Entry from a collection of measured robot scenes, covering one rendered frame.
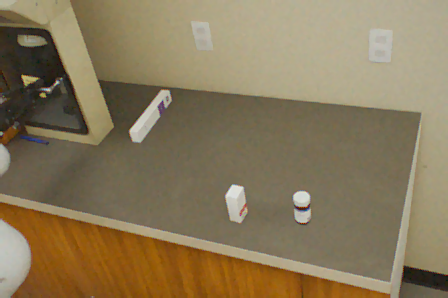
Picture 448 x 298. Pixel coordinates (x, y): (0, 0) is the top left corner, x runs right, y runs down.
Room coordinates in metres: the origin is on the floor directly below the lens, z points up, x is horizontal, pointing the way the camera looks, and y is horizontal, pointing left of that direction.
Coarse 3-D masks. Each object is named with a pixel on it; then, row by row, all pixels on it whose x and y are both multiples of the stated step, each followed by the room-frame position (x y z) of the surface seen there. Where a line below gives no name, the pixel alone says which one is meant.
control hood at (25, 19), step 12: (0, 0) 1.40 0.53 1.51; (12, 0) 1.38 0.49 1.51; (24, 0) 1.39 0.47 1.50; (36, 0) 1.43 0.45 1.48; (0, 12) 1.39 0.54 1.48; (12, 12) 1.36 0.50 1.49; (24, 12) 1.38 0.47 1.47; (36, 12) 1.41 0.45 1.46; (24, 24) 1.45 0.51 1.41; (36, 24) 1.43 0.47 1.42
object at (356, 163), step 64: (128, 128) 1.51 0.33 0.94; (192, 128) 1.44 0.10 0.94; (256, 128) 1.37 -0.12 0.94; (320, 128) 1.30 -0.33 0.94; (384, 128) 1.24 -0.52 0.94; (0, 192) 1.28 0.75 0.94; (64, 192) 1.22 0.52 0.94; (128, 192) 1.16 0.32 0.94; (192, 192) 1.11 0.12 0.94; (256, 192) 1.06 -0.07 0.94; (320, 192) 1.01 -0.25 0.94; (384, 192) 0.97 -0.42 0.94; (256, 256) 0.84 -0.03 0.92; (320, 256) 0.79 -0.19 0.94; (384, 256) 0.75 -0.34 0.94
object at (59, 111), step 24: (0, 48) 1.55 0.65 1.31; (24, 48) 1.49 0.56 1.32; (48, 48) 1.44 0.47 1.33; (24, 72) 1.52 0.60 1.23; (48, 72) 1.46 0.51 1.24; (24, 96) 1.54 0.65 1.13; (48, 96) 1.49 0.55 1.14; (72, 96) 1.43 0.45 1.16; (48, 120) 1.51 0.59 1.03; (72, 120) 1.46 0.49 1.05
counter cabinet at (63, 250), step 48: (48, 240) 1.26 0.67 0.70; (96, 240) 1.15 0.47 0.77; (144, 240) 1.05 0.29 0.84; (48, 288) 1.34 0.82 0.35; (96, 288) 1.20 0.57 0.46; (144, 288) 1.09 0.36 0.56; (192, 288) 0.99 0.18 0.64; (240, 288) 0.90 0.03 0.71; (288, 288) 0.83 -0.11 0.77; (336, 288) 0.77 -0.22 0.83
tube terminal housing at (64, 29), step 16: (48, 0) 1.46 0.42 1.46; (64, 0) 1.52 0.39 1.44; (48, 16) 1.44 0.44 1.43; (64, 16) 1.50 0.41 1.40; (64, 32) 1.48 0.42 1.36; (80, 32) 1.53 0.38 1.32; (64, 48) 1.46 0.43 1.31; (80, 48) 1.51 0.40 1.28; (64, 64) 1.45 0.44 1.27; (80, 64) 1.49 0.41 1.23; (80, 80) 1.47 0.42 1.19; (96, 80) 1.53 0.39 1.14; (80, 96) 1.45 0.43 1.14; (96, 96) 1.51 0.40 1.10; (96, 112) 1.49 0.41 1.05; (32, 128) 1.58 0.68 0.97; (96, 128) 1.46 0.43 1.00; (96, 144) 1.44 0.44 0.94
